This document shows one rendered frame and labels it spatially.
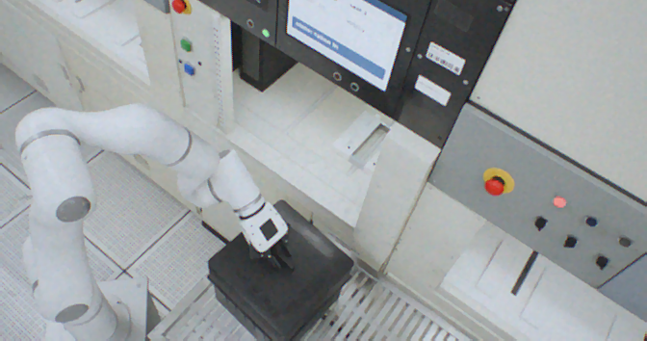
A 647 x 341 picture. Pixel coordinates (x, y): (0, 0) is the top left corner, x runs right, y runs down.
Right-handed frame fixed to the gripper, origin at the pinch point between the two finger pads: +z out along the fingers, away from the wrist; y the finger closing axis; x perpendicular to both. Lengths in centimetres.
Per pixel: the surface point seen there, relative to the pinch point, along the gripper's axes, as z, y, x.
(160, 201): 7, 17, 140
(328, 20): -49, 27, -27
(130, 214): 4, 2, 143
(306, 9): -53, 27, -22
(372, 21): -46, 28, -38
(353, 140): -2, 54, 21
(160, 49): -58, 22, 50
